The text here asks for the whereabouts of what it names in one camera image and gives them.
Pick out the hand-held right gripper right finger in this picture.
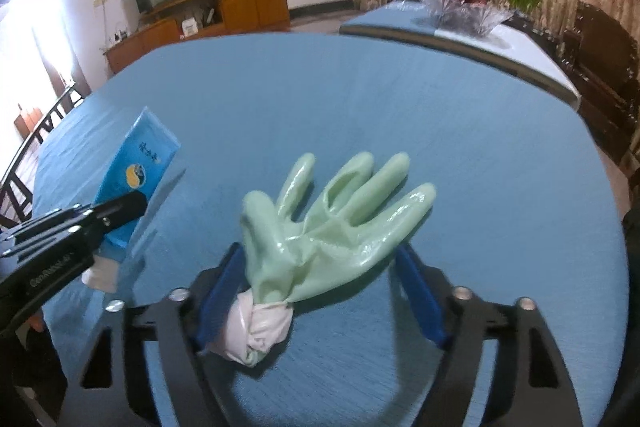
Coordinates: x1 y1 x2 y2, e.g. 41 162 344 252
394 243 584 427

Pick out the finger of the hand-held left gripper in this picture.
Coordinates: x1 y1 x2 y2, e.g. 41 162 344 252
0 192 149 262

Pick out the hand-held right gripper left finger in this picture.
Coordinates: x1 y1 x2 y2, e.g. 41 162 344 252
55 243 247 427

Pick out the blue tube with white cap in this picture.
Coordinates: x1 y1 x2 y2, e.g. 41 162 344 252
81 107 182 294

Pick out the green rubber glove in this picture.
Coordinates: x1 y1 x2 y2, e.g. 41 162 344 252
197 151 439 369

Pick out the person's left forearm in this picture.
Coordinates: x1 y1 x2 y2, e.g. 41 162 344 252
0 314 69 427

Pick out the dark wooden dining chair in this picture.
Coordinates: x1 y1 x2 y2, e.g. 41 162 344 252
0 81 87 231

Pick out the wooden television cabinet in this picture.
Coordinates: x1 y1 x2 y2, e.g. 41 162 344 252
104 0 291 75

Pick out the coffee table with pale cloth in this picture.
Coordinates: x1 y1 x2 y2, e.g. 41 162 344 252
339 0 584 108

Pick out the glass fruit bowl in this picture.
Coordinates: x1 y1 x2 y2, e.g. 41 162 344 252
411 0 515 39

